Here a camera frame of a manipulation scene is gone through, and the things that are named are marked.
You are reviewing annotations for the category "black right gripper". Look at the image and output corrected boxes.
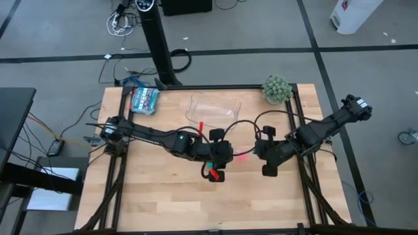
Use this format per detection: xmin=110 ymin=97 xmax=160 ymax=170
xmin=255 ymin=125 xmax=295 ymax=178

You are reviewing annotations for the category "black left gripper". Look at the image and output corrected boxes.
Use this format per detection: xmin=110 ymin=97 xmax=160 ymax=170
xmin=195 ymin=128 xmax=234 ymax=183

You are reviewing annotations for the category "clear plastic container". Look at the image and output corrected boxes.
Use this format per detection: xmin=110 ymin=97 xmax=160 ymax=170
xmin=185 ymin=91 xmax=242 ymax=132

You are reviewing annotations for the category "green potted plant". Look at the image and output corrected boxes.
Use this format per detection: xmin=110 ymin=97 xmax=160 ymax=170
xmin=261 ymin=74 xmax=293 ymax=106

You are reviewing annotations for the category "teal packaged box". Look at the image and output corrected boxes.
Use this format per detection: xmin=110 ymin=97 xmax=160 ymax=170
xmin=129 ymin=86 xmax=161 ymax=116

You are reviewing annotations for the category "black tower fan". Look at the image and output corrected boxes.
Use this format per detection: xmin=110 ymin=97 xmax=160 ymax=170
xmin=135 ymin=0 xmax=183 ymax=88

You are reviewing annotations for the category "grey caster wheel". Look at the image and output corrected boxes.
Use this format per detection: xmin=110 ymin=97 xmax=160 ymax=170
xmin=397 ymin=127 xmax=418 ymax=146

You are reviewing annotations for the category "black cabinet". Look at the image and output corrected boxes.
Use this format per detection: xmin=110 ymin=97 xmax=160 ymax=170
xmin=161 ymin=0 xmax=214 ymax=17

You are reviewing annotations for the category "white floor appliance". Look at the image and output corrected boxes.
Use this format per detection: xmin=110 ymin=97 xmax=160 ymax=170
xmin=329 ymin=0 xmax=385 ymax=36

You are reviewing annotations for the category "black power adapter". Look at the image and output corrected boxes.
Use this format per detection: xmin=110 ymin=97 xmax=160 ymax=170
xmin=46 ymin=139 xmax=65 ymax=158

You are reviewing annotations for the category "white shelf panel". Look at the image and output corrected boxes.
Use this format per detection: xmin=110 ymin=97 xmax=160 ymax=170
xmin=25 ymin=166 xmax=81 ymax=212

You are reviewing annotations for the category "black desk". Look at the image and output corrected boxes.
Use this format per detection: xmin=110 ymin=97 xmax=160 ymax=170
xmin=0 ymin=87 xmax=37 ymax=172

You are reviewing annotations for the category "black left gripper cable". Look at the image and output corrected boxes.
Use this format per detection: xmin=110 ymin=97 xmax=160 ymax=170
xmin=172 ymin=119 xmax=262 ymax=180

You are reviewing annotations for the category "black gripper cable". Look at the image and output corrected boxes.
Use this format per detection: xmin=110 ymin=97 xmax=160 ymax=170
xmin=172 ymin=119 xmax=262 ymax=180
xmin=253 ymin=110 xmax=320 ymax=144

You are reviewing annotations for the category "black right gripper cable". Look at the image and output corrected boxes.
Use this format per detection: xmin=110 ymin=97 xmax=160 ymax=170
xmin=253 ymin=110 xmax=320 ymax=144

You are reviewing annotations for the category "black aluminium rig frame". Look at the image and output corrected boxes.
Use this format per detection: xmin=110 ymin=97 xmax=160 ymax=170
xmin=74 ymin=84 xmax=357 ymax=235

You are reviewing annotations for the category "blue cable loop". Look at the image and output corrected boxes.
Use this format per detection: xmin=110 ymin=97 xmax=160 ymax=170
xmin=341 ymin=180 xmax=375 ymax=206

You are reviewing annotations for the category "black coiled cable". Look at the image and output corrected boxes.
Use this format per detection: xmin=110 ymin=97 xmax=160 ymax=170
xmin=169 ymin=48 xmax=193 ymax=74

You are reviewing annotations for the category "blue cable bundle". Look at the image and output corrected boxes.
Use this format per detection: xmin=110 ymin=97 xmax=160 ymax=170
xmin=122 ymin=76 xmax=148 ymax=88

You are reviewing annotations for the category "white power strip cable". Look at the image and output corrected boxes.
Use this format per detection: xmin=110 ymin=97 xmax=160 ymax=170
xmin=106 ymin=9 xmax=135 ymax=37

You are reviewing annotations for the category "black shelf frame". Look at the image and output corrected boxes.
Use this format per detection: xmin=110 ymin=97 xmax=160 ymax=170
xmin=0 ymin=155 xmax=89 ymax=235

